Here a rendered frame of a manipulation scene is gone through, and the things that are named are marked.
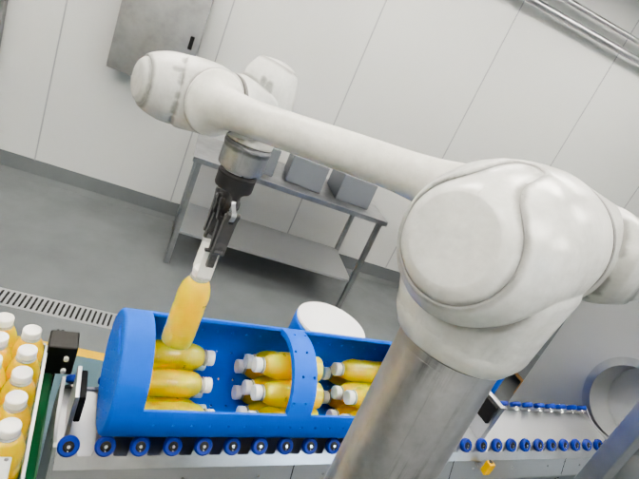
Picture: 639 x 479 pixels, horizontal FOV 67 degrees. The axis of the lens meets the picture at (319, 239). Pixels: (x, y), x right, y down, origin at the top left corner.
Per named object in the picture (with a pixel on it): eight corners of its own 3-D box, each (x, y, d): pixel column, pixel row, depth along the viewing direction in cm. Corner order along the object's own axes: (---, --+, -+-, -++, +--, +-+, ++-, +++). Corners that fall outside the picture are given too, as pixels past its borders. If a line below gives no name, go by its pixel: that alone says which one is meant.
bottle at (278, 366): (321, 387, 131) (259, 383, 122) (311, 375, 137) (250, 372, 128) (328, 362, 130) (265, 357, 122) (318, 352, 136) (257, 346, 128)
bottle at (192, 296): (152, 340, 104) (177, 268, 98) (173, 328, 111) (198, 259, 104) (178, 357, 103) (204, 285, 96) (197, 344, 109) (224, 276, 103)
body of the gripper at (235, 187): (262, 183, 91) (245, 226, 94) (252, 167, 97) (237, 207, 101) (224, 173, 87) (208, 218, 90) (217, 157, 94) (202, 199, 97)
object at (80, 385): (74, 438, 111) (87, 397, 106) (63, 438, 109) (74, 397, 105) (77, 405, 119) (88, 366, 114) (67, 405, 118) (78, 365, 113)
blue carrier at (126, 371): (402, 458, 147) (452, 394, 135) (91, 464, 105) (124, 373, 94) (367, 385, 169) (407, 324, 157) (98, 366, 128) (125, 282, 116)
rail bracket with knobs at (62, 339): (69, 384, 127) (78, 354, 123) (38, 382, 123) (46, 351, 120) (72, 358, 135) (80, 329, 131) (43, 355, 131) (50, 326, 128)
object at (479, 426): (483, 440, 174) (506, 408, 168) (475, 440, 172) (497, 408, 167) (467, 418, 182) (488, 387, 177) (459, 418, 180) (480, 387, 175)
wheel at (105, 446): (118, 436, 109) (117, 434, 110) (97, 436, 106) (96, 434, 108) (114, 457, 108) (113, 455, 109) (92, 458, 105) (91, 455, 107)
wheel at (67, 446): (82, 435, 105) (81, 434, 107) (59, 435, 103) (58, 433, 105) (77, 458, 104) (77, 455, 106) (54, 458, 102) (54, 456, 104)
